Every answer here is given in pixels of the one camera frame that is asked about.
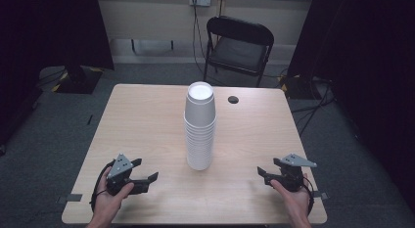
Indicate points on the stack of white paper cups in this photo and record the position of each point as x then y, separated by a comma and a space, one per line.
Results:
199, 130

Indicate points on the black round table grommet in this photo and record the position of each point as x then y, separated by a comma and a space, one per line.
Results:
233, 100

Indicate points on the person's left hand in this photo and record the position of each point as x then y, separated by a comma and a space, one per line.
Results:
107, 202

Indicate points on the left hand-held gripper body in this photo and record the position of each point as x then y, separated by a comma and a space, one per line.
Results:
119, 167

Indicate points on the black stand base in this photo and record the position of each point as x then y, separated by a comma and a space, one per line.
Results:
297, 87
78, 80

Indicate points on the person's right hand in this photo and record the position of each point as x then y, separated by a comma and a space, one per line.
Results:
295, 202

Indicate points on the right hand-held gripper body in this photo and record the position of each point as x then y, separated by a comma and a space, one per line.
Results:
290, 175

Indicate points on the black folding chair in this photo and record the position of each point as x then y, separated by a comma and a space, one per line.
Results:
239, 45

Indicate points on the grey tape strip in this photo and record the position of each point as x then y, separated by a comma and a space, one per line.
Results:
323, 195
70, 198

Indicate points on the black curtain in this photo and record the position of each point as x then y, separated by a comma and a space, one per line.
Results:
365, 74
49, 42

